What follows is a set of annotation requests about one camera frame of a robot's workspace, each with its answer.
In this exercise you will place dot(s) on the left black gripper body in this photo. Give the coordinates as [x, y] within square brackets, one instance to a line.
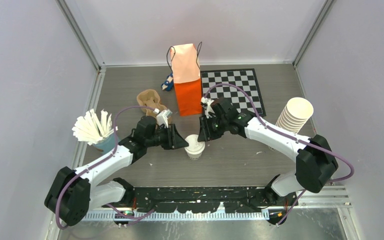
[163, 137]

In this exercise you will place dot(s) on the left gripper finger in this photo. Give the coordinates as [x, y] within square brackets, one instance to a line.
[177, 142]
[174, 134]

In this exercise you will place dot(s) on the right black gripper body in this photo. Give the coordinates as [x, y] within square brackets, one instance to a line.
[217, 126]

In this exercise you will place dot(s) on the white plastic cup lid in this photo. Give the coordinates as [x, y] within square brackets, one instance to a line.
[194, 144]

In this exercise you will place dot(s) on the white paper coffee cup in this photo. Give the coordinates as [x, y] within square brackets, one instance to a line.
[194, 155]

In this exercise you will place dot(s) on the stack of white paper cups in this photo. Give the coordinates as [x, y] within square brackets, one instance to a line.
[295, 114]

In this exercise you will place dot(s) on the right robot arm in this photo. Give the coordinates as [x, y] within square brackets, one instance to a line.
[313, 165]

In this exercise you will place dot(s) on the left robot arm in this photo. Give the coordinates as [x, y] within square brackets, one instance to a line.
[76, 191]

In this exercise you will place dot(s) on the black white checkerboard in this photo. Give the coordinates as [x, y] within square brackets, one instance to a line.
[239, 86]

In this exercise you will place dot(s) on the brown pulp cup carrier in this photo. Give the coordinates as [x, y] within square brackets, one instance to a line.
[151, 104]

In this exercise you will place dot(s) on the blue white toy figure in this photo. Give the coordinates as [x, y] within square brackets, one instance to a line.
[168, 84]

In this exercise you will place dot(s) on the blue straw holder cup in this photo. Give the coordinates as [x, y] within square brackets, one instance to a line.
[107, 144]

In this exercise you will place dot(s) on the orange paper bag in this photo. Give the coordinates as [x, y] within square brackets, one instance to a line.
[185, 67]

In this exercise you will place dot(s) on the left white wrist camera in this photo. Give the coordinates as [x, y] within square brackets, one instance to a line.
[163, 117]

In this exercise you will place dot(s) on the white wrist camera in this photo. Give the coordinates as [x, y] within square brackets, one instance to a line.
[163, 117]
[206, 103]

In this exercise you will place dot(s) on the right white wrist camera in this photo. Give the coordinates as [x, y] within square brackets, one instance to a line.
[206, 103]

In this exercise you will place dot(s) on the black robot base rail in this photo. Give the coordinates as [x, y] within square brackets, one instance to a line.
[199, 200]

